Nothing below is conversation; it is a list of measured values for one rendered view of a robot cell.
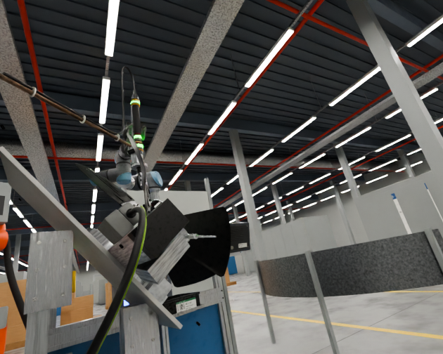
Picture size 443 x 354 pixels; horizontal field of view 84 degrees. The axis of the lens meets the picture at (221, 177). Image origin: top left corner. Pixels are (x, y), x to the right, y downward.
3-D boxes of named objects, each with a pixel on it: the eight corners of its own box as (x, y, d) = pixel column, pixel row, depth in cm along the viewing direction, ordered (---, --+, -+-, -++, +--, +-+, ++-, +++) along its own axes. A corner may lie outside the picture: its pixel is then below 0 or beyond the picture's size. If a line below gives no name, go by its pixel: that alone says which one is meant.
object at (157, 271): (159, 285, 61) (147, 271, 59) (141, 280, 67) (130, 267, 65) (190, 246, 69) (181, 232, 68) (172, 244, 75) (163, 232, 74)
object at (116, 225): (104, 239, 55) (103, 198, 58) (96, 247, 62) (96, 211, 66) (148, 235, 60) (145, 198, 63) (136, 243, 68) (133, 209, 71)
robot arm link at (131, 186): (127, 178, 180) (86, 168, 132) (142, 175, 180) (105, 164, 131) (130, 194, 179) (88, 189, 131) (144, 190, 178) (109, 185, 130)
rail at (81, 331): (32, 357, 94) (34, 333, 97) (32, 355, 97) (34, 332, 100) (223, 301, 145) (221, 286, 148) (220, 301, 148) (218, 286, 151)
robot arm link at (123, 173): (114, 187, 136) (114, 169, 140) (134, 183, 136) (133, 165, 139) (107, 183, 129) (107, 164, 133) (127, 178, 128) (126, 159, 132)
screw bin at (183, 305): (164, 320, 101) (162, 301, 103) (141, 320, 111) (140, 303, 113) (202, 307, 117) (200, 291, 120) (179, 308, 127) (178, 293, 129)
